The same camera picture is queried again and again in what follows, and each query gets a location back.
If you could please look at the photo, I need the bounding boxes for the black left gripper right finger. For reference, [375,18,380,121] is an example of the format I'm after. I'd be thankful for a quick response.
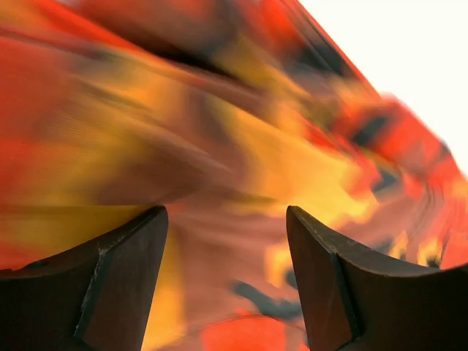
[286,206,467,351]

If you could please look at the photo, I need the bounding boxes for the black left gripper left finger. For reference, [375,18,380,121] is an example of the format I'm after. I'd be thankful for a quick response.
[1,207,168,351]

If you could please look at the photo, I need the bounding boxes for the orange camouflage trousers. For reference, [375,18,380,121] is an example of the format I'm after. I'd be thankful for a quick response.
[1,1,467,350]

